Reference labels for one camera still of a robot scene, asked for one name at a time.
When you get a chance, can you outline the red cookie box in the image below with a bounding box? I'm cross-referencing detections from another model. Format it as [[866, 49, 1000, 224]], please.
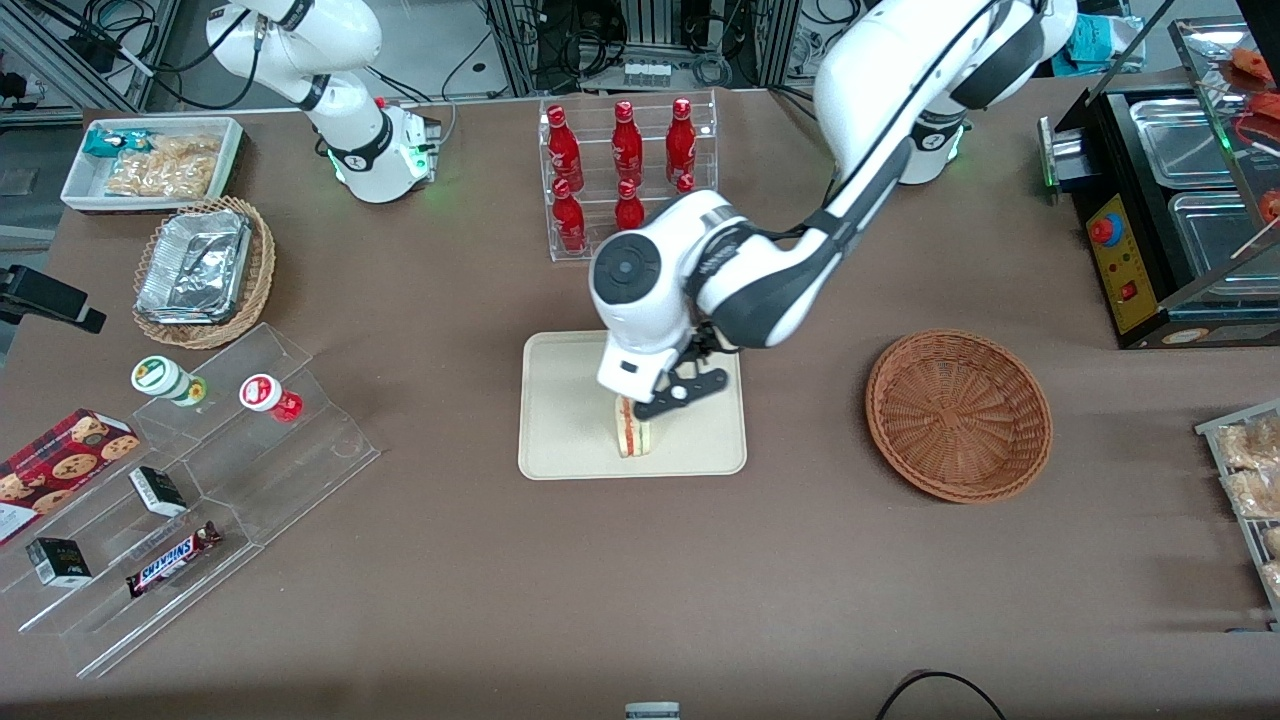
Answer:
[[0, 407, 142, 547]]

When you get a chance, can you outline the green lidded cup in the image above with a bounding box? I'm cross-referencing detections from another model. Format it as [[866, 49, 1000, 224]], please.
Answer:
[[130, 355, 209, 408]]

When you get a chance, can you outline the wrapped bread bun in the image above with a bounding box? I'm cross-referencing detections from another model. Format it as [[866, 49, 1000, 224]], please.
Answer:
[[1214, 418, 1280, 470], [1224, 469, 1280, 520]]

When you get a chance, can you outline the clear bag of crackers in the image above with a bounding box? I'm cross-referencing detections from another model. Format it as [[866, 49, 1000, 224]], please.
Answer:
[[104, 134, 223, 200]]

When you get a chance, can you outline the red lidded cup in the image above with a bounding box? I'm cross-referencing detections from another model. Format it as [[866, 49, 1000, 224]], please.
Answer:
[[238, 372, 304, 423]]

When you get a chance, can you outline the light wicker basket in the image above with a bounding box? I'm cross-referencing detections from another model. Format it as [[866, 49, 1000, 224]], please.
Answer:
[[132, 195, 277, 350]]

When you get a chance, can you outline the triangular sandwich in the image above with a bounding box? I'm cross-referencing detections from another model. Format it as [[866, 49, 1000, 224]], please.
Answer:
[[614, 395, 654, 460]]

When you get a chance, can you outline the clear acrylic bottle rack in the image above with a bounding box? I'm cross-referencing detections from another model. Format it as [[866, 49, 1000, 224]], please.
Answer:
[[538, 89, 719, 264]]

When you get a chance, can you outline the beige plastic tray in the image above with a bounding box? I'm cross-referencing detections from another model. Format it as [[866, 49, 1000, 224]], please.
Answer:
[[517, 330, 749, 482]]

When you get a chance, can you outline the grey wrist camera black mount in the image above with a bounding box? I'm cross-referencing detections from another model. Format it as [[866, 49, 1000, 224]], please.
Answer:
[[634, 345, 743, 420]]

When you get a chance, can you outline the metal wire rack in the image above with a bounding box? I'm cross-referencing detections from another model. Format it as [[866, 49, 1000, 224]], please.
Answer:
[[1194, 399, 1280, 632]]

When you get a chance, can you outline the black clamp device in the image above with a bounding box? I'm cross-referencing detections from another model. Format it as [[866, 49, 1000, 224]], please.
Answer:
[[0, 264, 108, 335]]

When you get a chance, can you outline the black cable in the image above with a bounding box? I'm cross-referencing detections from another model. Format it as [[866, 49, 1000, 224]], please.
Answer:
[[876, 670, 1007, 720]]

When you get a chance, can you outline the Snickers chocolate bar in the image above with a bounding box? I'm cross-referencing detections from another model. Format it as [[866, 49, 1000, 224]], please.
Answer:
[[125, 520, 224, 599]]

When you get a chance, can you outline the teal snack packet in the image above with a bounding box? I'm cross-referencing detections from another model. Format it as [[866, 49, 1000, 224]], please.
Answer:
[[82, 129, 153, 160]]

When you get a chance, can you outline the small black box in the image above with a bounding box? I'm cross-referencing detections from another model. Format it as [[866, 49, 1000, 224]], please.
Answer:
[[128, 465, 189, 518], [25, 537, 94, 588]]

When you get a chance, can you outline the stack of foil containers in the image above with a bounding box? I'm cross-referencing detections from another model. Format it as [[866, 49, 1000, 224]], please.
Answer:
[[134, 207, 252, 325]]

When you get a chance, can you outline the white rectangular snack bin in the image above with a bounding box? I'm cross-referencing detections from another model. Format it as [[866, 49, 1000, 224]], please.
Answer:
[[60, 116, 245, 215]]

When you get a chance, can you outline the clear acrylic stepped stand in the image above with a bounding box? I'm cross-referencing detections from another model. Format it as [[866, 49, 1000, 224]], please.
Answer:
[[0, 321, 382, 680]]

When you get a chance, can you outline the black food warmer machine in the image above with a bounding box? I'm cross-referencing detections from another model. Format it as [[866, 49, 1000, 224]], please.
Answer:
[[1039, 15, 1280, 350]]

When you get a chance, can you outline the brown wicker basket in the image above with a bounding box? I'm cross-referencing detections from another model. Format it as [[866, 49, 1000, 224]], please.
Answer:
[[865, 329, 1054, 504]]

